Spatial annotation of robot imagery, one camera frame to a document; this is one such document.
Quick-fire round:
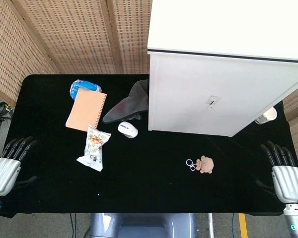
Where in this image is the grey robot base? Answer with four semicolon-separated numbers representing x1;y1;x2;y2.
85;212;197;238

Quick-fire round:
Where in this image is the black tablecloth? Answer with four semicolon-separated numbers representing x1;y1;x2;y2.
0;74;298;219

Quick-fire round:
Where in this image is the white cabinet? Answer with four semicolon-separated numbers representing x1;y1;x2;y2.
147;0;298;137

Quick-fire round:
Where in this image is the white computer mouse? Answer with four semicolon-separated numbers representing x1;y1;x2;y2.
118;121;139;139

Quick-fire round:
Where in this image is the pink plush keychain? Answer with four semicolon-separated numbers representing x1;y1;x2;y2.
185;155;215;174

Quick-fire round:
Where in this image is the blue cable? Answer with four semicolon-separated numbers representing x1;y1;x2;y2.
69;213;77;238

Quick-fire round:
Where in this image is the woven bamboo screen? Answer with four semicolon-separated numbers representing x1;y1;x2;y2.
0;0;153;107

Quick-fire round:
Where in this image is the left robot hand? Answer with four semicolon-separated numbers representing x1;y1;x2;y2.
0;135;38;197

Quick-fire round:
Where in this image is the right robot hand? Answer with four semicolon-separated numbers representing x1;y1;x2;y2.
260;140;298;204

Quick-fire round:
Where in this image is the spiral notebook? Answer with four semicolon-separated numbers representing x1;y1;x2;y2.
65;88;108;132

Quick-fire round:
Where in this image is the white snack bag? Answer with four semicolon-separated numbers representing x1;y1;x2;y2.
76;124;112;172

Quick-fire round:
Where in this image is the grey cloth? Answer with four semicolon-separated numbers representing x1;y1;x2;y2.
102;79;149;124

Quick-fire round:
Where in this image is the blue plastic package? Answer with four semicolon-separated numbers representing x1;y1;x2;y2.
70;79;102;101

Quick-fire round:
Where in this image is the white paper cup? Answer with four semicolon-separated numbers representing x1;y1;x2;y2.
254;107;278;125

